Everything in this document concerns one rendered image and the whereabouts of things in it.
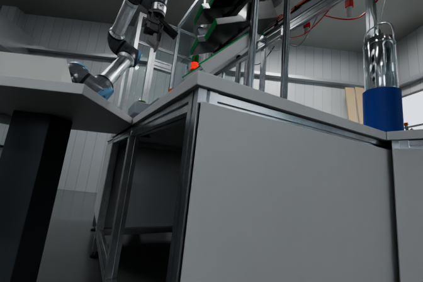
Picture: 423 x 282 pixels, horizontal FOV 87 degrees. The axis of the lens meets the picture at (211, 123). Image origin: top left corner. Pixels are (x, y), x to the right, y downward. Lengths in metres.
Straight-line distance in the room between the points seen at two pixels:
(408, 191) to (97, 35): 5.67
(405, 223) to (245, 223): 0.59
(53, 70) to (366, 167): 1.24
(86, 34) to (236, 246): 5.70
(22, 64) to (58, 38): 4.92
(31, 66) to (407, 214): 1.49
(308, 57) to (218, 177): 5.32
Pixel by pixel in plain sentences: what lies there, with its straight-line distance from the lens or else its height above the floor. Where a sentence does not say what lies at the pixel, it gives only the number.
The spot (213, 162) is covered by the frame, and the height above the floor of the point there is 0.69.
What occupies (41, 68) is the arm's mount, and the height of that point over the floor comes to 1.01.
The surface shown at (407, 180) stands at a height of 0.70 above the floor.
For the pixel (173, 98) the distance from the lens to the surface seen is 0.56.
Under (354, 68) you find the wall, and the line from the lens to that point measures 6.08.
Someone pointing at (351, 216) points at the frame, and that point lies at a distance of 0.78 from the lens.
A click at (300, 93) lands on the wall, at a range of 5.26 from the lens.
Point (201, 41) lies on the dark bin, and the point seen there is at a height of 1.19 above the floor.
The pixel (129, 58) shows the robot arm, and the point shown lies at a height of 1.31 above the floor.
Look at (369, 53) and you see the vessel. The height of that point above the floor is 1.32.
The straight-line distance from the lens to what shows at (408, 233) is 0.97.
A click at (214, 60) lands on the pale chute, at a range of 0.82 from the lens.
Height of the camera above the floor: 0.67
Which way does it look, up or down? 11 degrees up
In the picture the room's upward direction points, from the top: 6 degrees clockwise
